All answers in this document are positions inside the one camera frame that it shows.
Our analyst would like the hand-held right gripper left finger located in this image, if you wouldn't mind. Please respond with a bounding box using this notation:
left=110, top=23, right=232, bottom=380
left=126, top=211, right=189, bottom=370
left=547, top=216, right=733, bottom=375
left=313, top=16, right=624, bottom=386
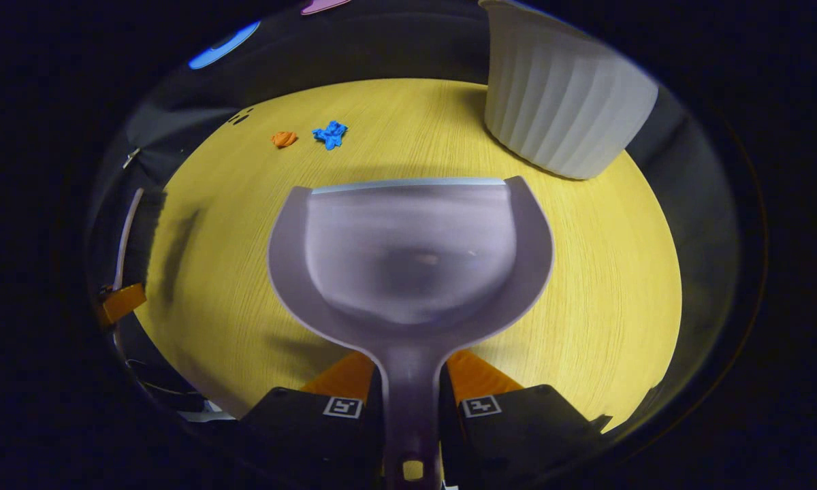
left=238, top=350, right=386, bottom=478

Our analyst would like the lilac plastic dustpan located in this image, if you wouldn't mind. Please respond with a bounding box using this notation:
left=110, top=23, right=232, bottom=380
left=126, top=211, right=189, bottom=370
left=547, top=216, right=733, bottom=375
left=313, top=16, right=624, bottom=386
left=267, top=176, right=556, bottom=490

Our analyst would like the white ribbed garbage bin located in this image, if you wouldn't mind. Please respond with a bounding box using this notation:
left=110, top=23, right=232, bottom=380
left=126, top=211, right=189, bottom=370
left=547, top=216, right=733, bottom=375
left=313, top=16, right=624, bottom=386
left=480, top=0, right=660, bottom=180

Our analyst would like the black backdrop cloth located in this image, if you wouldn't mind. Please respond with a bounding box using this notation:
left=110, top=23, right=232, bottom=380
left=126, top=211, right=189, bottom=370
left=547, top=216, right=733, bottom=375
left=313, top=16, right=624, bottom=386
left=85, top=0, right=743, bottom=382

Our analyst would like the yellow wooden desktop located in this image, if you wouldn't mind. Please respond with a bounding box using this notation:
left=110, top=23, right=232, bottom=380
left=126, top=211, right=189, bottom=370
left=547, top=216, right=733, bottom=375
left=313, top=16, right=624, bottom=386
left=133, top=78, right=683, bottom=433

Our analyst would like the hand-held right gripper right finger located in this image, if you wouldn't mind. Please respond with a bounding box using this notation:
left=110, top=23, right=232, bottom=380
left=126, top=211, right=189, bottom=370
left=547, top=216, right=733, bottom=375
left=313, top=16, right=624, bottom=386
left=439, top=349, right=613, bottom=481

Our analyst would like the blue paper trash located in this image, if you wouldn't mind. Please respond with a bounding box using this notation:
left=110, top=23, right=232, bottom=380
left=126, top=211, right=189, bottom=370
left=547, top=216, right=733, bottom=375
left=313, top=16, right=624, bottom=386
left=312, top=120, right=349, bottom=151

